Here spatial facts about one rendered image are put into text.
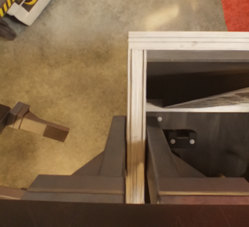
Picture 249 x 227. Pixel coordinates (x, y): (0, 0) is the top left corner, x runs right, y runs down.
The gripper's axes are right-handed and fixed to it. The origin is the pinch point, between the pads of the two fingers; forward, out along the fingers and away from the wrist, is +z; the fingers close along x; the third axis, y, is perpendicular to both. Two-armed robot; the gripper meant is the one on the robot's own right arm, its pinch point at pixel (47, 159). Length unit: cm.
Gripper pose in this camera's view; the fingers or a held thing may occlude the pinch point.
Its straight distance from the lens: 30.0
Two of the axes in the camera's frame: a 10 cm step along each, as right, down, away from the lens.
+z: 8.7, 3.6, 3.4
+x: -1.3, -4.9, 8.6
